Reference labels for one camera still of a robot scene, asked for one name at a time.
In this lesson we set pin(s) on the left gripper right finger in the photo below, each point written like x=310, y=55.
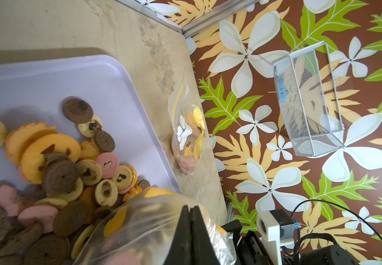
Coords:
x=202, y=248

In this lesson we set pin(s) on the ziploc bag with brown items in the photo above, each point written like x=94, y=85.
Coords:
x=142, y=230

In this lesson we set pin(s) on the white mesh basket right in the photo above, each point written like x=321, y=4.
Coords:
x=312, y=129

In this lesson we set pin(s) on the ziploc bag right with yellow toy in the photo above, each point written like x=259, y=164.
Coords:
x=187, y=120

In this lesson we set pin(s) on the blue object in basket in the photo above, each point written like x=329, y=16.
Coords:
x=281, y=90

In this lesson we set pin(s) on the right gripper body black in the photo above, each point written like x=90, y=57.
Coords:
x=250, y=250

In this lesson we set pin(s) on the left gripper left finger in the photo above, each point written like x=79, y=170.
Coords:
x=180, y=251

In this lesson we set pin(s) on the pile of poured cookies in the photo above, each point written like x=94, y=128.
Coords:
x=52, y=185

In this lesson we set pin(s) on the lavender plastic tray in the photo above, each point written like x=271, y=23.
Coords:
x=78, y=109

